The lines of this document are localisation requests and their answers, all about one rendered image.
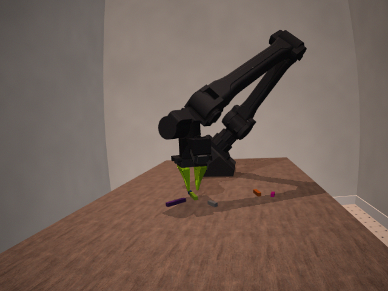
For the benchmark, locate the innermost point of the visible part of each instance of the purple rod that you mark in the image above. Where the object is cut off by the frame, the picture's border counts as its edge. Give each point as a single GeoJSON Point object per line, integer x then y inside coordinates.
{"type": "Point", "coordinates": [175, 202]}

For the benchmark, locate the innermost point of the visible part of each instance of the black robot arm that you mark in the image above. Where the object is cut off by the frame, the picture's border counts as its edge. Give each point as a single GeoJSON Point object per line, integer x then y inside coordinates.
{"type": "Point", "coordinates": [205, 106]}

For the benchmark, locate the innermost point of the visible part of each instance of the lime green rectangular bar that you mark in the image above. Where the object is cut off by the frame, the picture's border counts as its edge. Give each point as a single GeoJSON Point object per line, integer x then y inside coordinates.
{"type": "Point", "coordinates": [193, 196]}

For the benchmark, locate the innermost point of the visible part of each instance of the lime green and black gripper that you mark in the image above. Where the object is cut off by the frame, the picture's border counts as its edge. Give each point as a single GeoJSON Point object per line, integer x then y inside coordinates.
{"type": "Point", "coordinates": [184, 164]}

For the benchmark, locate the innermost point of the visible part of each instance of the grey rectangular bar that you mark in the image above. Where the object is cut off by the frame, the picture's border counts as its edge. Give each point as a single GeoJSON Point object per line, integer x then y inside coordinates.
{"type": "Point", "coordinates": [212, 203]}

